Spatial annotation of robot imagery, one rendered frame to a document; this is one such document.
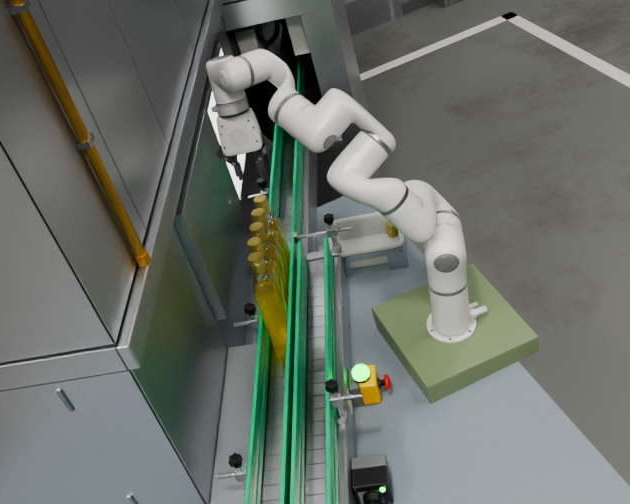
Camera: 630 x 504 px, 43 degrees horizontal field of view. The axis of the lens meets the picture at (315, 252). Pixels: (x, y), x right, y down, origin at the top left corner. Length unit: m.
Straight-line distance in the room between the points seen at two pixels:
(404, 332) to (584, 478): 0.56
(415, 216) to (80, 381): 0.78
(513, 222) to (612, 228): 0.41
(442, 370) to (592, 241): 1.67
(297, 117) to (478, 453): 0.86
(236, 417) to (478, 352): 0.61
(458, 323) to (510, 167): 2.05
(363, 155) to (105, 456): 0.82
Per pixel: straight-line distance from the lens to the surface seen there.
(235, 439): 1.90
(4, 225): 1.31
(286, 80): 1.82
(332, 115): 1.72
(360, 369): 1.97
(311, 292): 2.16
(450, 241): 1.84
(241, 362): 2.05
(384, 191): 1.72
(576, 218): 3.65
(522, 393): 2.00
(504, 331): 2.06
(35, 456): 1.75
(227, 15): 2.83
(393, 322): 2.10
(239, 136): 1.97
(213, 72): 1.92
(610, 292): 3.30
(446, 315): 1.98
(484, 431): 1.94
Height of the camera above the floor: 2.31
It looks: 39 degrees down
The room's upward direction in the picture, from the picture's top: 17 degrees counter-clockwise
